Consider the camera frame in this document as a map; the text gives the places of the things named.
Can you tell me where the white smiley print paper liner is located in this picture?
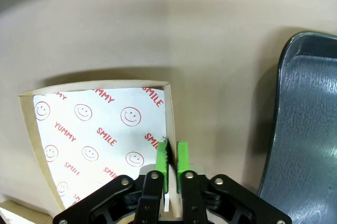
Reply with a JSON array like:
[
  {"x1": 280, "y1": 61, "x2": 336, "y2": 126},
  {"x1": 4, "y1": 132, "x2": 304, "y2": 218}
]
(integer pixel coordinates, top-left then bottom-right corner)
[{"x1": 33, "y1": 86, "x2": 169, "y2": 209}]

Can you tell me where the dark plastic serving tray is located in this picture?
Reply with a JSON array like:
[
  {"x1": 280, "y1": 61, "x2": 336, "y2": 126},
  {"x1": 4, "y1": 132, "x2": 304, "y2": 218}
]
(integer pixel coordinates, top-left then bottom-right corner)
[{"x1": 257, "y1": 31, "x2": 337, "y2": 224}]

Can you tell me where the brown kraft paper box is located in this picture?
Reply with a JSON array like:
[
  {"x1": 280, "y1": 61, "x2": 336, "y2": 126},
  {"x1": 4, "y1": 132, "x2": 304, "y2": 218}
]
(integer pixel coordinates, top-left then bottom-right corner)
[
  {"x1": 18, "y1": 80, "x2": 182, "y2": 224},
  {"x1": 0, "y1": 199, "x2": 52, "y2": 224}
]

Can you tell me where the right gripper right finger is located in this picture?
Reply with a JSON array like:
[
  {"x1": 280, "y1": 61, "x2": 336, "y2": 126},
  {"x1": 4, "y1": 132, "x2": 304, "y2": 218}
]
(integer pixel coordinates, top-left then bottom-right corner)
[{"x1": 176, "y1": 141, "x2": 292, "y2": 224}]

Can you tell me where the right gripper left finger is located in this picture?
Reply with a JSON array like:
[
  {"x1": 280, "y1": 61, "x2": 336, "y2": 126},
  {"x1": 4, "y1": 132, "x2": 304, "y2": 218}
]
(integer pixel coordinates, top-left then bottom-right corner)
[{"x1": 54, "y1": 139, "x2": 172, "y2": 224}]

